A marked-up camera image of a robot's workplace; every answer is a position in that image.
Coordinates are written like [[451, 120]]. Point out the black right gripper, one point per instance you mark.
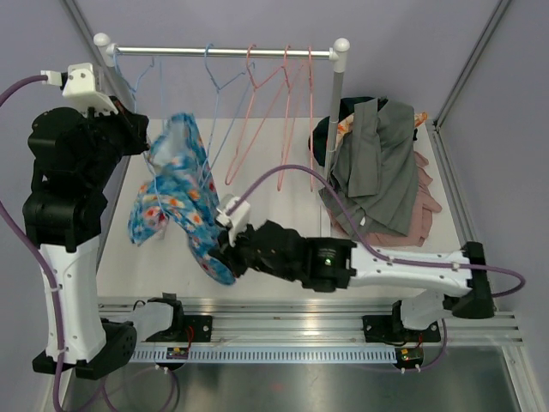
[[231, 256]]

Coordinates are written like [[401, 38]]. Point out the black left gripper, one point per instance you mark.
[[132, 124]]

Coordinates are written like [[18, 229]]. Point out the blue floral garment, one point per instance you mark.
[[180, 191]]

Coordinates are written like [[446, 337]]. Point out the grey skirt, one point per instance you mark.
[[379, 124]]

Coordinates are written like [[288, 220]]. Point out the orange floral skirt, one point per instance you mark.
[[346, 125]]

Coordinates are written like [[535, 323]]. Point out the pink pleated skirt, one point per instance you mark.
[[416, 206]]

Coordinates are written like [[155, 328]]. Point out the pink wire hanger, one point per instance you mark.
[[311, 109]]

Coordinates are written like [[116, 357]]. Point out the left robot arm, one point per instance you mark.
[[74, 157]]

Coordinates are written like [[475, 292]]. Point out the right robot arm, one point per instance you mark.
[[450, 284]]

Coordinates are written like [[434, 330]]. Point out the silver clothes rack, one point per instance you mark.
[[254, 142]]

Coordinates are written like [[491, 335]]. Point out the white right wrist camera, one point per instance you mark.
[[233, 215]]

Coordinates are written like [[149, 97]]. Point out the aluminium frame post left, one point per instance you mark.
[[100, 52]]

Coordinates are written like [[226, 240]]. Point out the aluminium frame post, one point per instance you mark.
[[100, 52], [490, 28]]

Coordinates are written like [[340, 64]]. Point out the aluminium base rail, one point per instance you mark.
[[329, 322]]

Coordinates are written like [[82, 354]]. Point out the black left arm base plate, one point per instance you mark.
[[188, 328]]

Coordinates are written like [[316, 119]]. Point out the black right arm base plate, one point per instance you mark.
[[390, 330]]

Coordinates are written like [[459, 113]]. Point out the white slotted cable duct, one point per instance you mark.
[[265, 355]]

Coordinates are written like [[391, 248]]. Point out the aluminium frame post right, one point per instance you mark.
[[490, 28]]

